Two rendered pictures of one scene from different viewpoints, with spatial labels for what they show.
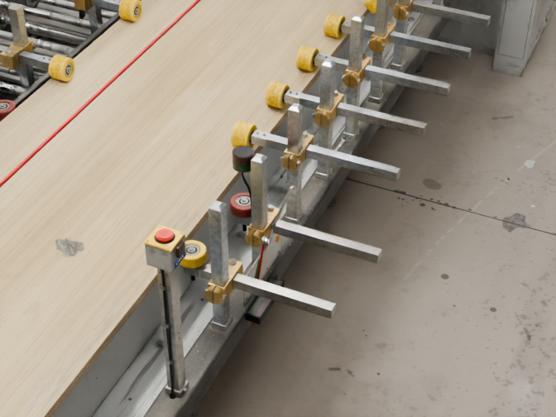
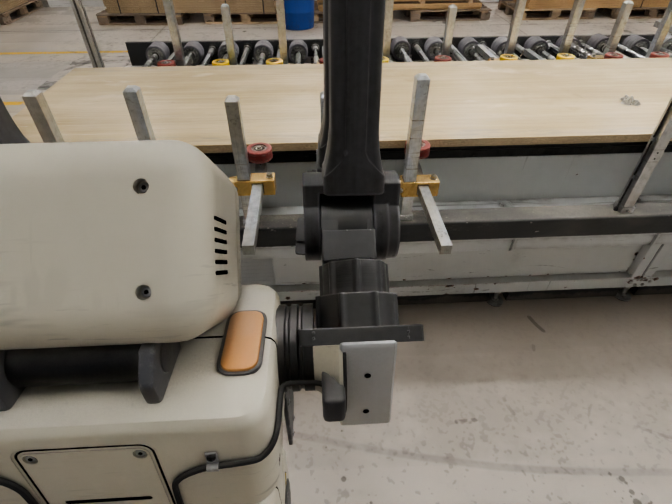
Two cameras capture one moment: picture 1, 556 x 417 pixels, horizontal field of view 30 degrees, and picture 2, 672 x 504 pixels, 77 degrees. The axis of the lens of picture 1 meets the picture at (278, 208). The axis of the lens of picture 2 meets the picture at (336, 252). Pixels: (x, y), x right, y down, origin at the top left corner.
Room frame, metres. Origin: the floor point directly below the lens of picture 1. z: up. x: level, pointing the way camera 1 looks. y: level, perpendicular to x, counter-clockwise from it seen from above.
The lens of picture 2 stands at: (0.40, -0.36, 1.53)
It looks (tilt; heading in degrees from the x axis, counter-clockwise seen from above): 41 degrees down; 63
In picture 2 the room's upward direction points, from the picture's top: straight up
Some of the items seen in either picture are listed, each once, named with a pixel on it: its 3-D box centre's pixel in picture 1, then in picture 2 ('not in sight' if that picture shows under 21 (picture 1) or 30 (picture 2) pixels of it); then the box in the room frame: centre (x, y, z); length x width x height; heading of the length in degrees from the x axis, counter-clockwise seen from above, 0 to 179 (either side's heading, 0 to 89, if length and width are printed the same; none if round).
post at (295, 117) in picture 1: (294, 172); not in sight; (2.49, -0.05, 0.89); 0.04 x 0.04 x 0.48; 66
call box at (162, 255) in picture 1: (165, 249); not in sight; (1.79, 0.26, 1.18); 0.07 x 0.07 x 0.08; 66
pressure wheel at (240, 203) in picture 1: (244, 214); not in sight; (2.32, 0.10, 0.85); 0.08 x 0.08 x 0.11
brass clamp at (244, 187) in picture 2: not in sight; (252, 184); (0.68, 0.75, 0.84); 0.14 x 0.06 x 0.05; 156
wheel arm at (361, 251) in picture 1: (307, 236); not in sight; (2.24, -0.08, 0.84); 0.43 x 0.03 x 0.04; 66
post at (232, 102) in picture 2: not in sight; (244, 176); (0.66, 0.76, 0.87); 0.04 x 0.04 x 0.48; 66
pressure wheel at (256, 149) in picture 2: not in sight; (260, 162); (0.74, 0.84, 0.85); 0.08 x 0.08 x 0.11
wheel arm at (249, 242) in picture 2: not in sight; (256, 201); (0.66, 0.65, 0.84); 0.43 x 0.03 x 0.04; 66
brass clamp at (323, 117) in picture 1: (328, 109); not in sight; (2.74, -0.16, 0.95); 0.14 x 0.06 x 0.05; 156
